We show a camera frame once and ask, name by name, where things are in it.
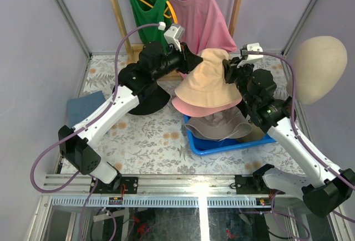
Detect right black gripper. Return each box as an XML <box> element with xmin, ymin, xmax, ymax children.
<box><xmin>222</xmin><ymin>58</ymin><xmax>255</xmax><ymax>108</ymax></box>

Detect peach bucket hat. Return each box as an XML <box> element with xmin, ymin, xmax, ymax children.
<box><xmin>175</xmin><ymin>48</ymin><xmax>242</xmax><ymax>108</ymax></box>

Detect pink bucket hat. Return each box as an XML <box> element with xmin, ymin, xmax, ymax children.
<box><xmin>172</xmin><ymin>97</ymin><xmax>242</xmax><ymax>117</ymax></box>

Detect black bucket hat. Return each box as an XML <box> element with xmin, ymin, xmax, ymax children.
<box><xmin>112</xmin><ymin>63</ymin><xmax>170</xmax><ymax>116</ymax></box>

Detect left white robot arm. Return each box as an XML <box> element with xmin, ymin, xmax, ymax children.
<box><xmin>58</xmin><ymin>42</ymin><xmax>202</xmax><ymax>194</ymax></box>

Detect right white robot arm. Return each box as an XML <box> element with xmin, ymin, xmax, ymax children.
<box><xmin>222</xmin><ymin>57</ymin><xmax>354</xmax><ymax>218</ymax></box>

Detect pink t-shirt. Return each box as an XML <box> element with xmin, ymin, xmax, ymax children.
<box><xmin>169</xmin><ymin>0</ymin><xmax>237</xmax><ymax>54</ymax></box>

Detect grey bucket hat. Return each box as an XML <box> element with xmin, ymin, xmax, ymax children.
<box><xmin>185</xmin><ymin>106</ymin><xmax>252</xmax><ymax>141</ymax></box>

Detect wooden clothes rack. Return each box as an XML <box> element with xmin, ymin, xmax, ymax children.
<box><xmin>110</xmin><ymin>0</ymin><xmax>241</xmax><ymax>64</ymax></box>

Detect khaki hat in bin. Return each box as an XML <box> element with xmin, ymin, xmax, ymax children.
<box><xmin>236</xmin><ymin>123</ymin><xmax>265</xmax><ymax>143</ymax></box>

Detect green tank top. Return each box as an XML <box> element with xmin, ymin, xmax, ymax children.
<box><xmin>129</xmin><ymin>0</ymin><xmax>173</xmax><ymax>52</ymax></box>

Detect blue plastic bin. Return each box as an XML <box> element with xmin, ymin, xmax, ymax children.
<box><xmin>186</xmin><ymin>130</ymin><xmax>276</xmax><ymax>156</ymax></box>

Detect beige mannequin head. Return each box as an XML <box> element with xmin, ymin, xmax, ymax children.
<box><xmin>287</xmin><ymin>36</ymin><xmax>348</xmax><ymax>105</ymax></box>

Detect folded blue cloth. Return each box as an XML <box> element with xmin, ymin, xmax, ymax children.
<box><xmin>67</xmin><ymin>91</ymin><xmax>106</xmax><ymax>128</ymax></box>

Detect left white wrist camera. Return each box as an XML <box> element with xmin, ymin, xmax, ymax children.
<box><xmin>158</xmin><ymin>22</ymin><xmax>185</xmax><ymax>51</ymax></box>

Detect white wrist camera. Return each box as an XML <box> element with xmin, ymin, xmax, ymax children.
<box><xmin>239</xmin><ymin>43</ymin><xmax>263</xmax><ymax>66</ymax></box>
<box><xmin>158</xmin><ymin>22</ymin><xmax>185</xmax><ymax>51</ymax></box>

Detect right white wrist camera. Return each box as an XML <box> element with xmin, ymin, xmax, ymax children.
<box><xmin>239</xmin><ymin>43</ymin><xmax>263</xmax><ymax>66</ymax></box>

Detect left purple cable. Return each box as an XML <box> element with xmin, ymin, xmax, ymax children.
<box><xmin>29</xmin><ymin>23</ymin><xmax>161</xmax><ymax>193</ymax></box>

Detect aluminium rail base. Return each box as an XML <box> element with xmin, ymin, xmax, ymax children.
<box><xmin>42</xmin><ymin>174</ymin><xmax>275</xmax><ymax>208</ymax></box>

